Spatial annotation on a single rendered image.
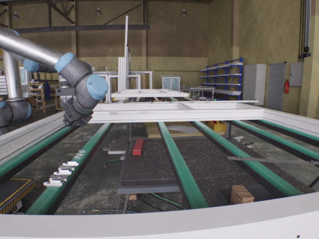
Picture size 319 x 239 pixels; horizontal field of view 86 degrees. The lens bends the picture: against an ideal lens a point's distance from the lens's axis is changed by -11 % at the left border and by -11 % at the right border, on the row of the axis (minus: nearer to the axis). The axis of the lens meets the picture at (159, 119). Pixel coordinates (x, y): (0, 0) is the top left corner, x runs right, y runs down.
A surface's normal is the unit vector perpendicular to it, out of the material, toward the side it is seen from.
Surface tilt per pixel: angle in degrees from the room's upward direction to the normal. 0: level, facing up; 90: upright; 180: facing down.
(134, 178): 0
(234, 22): 90
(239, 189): 0
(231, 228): 90
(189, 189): 0
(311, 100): 90
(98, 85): 62
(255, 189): 90
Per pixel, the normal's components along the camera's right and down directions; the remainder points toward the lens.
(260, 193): 0.08, 0.19
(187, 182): 0.00, -0.98
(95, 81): 0.71, -0.36
